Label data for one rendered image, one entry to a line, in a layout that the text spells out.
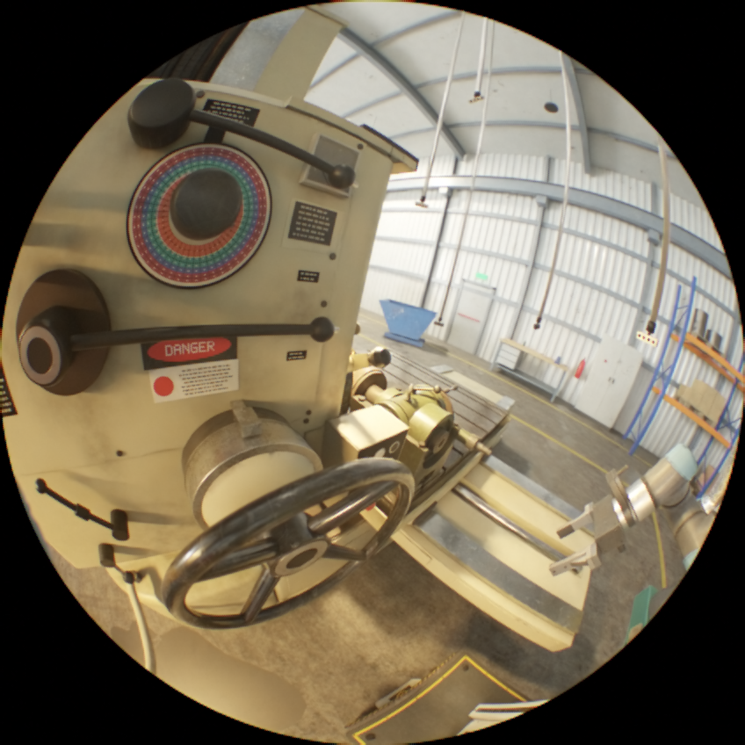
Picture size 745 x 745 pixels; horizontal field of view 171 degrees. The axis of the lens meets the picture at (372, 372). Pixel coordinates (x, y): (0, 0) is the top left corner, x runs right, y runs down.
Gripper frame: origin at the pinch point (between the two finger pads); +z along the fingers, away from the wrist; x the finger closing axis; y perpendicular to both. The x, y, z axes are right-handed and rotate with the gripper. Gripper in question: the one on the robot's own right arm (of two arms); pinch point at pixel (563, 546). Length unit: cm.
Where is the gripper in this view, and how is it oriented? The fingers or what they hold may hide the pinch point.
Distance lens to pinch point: 61.4
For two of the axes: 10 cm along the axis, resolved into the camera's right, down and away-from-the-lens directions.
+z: -5.5, 6.7, 5.1
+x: 6.8, -0.1, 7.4
